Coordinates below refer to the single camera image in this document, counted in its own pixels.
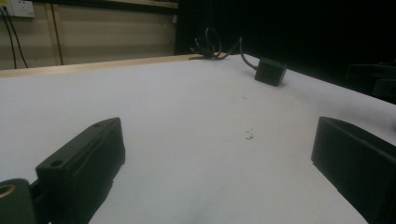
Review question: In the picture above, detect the black wall cable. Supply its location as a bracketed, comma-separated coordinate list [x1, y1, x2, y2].
[0, 7, 18, 70]
[3, 7, 30, 69]

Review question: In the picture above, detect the dark equipment in background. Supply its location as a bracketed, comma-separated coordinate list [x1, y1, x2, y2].
[345, 62, 396, 104]

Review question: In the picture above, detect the small black box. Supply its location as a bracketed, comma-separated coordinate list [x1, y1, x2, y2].
[254, 57, 288, 88]

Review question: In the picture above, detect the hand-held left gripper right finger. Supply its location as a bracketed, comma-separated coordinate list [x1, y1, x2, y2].
[310, 116, 396, 224]

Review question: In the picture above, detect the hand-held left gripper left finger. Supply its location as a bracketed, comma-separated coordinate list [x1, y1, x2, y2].
[35, 117, 126, 224]

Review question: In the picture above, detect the white wall socket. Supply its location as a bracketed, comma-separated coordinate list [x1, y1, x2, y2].
[7, 0, 36, 19]

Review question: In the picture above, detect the bundle of black cables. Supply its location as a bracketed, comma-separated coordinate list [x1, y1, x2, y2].
[189, 27, 242, 61]

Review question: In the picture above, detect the black cable of box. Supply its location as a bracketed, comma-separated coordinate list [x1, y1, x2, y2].
[238, 36, 260, 71]

